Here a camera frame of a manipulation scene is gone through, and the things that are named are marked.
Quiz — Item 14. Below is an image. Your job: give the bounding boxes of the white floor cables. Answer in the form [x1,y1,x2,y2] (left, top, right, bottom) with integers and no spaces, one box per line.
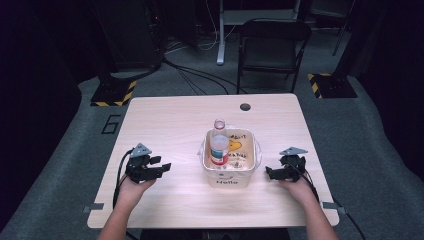
[166,0,238,54]

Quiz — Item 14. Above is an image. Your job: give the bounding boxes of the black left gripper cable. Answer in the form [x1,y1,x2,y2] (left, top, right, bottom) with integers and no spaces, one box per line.
[112,148,140,240]

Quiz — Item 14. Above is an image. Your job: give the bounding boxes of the black floor cables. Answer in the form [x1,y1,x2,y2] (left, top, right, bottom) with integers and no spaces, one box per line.
[162,57,248,96]

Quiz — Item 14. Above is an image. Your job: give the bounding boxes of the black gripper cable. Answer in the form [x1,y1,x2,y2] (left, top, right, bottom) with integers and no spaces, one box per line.
[112,148,140,240]
[289,160,368,240]

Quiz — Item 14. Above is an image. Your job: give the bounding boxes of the dark equipment cabinet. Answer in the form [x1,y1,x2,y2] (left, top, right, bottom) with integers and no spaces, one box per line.
[87,0,165,72]

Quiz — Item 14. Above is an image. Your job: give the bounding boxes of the person's dark clothing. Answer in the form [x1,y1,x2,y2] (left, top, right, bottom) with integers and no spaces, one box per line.
[138,227,292,240]

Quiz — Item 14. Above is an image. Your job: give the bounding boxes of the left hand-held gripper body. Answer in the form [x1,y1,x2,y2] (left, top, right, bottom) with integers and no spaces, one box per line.
[124,142,162,184]

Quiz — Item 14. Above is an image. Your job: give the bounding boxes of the striped black stand base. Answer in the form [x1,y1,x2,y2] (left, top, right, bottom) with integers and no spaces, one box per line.
[90,73,138,108]
[306,72,359,100]

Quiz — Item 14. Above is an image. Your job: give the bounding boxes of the clear plastic water bottle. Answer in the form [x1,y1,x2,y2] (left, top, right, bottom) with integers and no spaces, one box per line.
[209,118,231,167]

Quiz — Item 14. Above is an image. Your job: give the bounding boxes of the black folding chair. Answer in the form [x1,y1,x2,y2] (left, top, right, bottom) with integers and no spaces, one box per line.
[236,18,313,95]

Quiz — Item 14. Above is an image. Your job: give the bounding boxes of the clear plastic bag liner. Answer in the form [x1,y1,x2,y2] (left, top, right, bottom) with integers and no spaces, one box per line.
[197,124,263,172]

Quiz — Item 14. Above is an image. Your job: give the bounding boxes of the grey table bracket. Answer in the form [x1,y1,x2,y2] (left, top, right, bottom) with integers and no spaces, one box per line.
[321,201,348,215]
[82,202,105,215]

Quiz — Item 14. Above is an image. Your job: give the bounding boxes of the person's left hand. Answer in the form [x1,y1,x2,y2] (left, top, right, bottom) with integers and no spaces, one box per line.
[115,173,158,210]

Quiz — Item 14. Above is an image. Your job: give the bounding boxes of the white smiley print bin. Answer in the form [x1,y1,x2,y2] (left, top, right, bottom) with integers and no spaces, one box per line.
[201,127,260,189]

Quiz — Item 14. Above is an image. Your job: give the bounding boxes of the white desk frame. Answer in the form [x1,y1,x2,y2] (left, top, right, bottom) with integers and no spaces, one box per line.
[215,0,303,66]

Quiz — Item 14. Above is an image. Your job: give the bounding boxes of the person's right hand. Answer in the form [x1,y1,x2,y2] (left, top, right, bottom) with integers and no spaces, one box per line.
[277,178,318,207]

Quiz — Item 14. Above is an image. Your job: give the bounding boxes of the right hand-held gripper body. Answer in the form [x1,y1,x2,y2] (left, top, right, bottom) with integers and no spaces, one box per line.
[278,146,309,184]

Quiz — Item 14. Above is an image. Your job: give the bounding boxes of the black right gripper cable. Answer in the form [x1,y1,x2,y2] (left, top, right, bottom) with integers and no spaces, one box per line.
[289,160,368,240]

